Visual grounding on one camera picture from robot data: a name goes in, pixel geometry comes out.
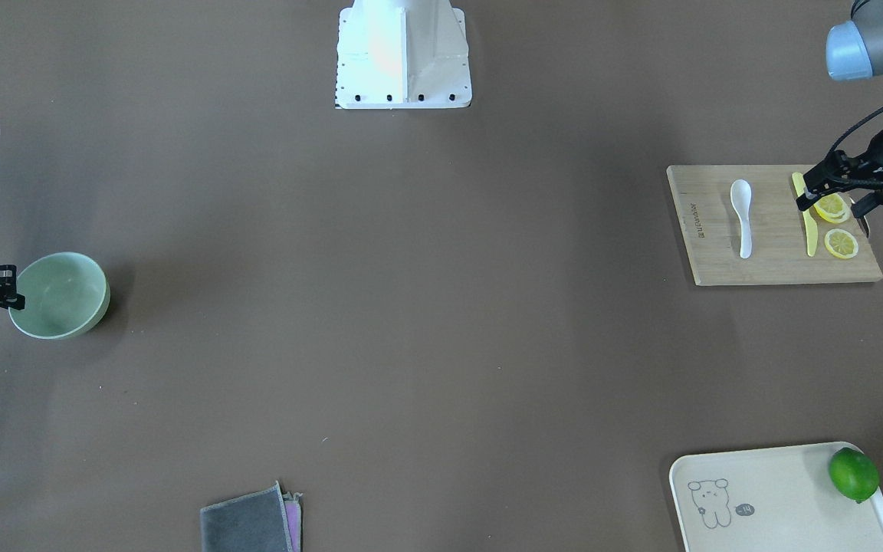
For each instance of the green ceramic bowl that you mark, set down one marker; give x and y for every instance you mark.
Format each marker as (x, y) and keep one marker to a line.
(66, 295)

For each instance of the white ceramic spoon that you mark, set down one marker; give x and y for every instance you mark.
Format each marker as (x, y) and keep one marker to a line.
(741, 196)

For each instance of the top stacked lemon slice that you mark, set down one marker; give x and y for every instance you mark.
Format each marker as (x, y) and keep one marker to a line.
(831, 206)

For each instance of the stacked lemon slice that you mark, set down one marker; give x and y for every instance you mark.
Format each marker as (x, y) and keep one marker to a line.
(838, 218)
(831, 206)

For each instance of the yellow plastic knife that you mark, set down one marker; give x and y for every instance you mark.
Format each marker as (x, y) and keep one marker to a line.
(810, 225)

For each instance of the lower stacked lemon slice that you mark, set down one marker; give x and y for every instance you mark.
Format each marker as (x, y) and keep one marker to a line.
(838, 218)

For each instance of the single lemon slice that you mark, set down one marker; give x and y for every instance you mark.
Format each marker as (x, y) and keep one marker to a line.
(841, 244)

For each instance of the wooden cutting board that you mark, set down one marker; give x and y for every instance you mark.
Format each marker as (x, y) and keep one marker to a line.
(711, 230)

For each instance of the green lime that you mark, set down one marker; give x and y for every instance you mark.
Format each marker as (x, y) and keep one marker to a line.
(853, 475)

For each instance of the cream tray with cartoon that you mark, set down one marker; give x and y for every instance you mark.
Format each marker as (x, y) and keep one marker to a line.
(771, 499)

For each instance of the grey folded cloth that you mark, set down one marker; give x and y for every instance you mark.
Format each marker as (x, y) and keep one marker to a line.
(267, 520)

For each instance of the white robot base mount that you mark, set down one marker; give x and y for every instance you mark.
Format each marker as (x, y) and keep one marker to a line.
(402, 55)

